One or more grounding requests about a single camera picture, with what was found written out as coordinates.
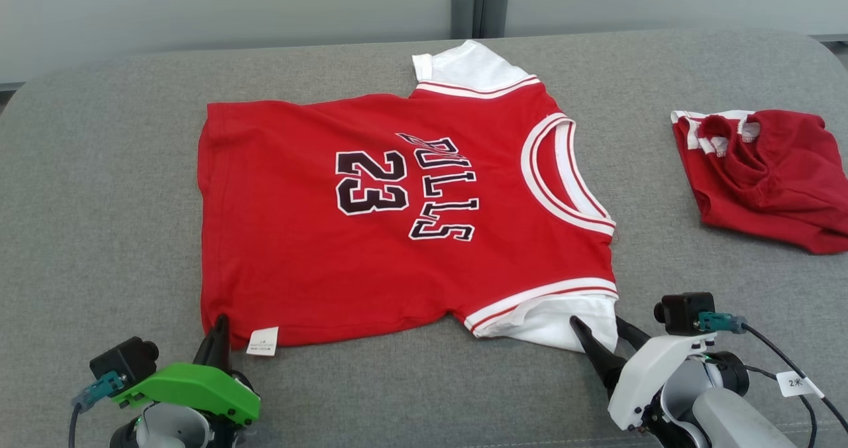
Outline left cable with teal plug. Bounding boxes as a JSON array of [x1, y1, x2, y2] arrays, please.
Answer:
[[66, 370, 127, 448]]

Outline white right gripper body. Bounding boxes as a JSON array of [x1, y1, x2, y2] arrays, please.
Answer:
[[608, 332, 710, 431]]

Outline grey partition post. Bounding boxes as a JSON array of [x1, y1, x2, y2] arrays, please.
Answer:
[[477, 0, 510, 38], [451, 0, 476, 40]]

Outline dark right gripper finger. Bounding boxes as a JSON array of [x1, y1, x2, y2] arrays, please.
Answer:
[[570, 315, 627, 399], [615, 315, 652, 351]]

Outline red shorts with white stripe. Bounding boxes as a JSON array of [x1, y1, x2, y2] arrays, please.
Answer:
[[670, 109, 848, 255]]

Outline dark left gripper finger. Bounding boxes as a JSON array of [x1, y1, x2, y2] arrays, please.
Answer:
[[192, 313, 233, 372]]

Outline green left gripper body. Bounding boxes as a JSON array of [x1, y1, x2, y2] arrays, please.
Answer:
[[111, 362, 262, 425]]

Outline red number 23 jersey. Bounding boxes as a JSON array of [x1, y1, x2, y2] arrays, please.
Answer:
[[197, 39, 620, 356]]

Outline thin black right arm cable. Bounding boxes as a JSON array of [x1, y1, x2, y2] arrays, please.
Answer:
[[745, 365, 819, 448]]

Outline white cable label tag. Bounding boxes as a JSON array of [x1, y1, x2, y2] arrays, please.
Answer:
[[776, 370, 825, 399]]

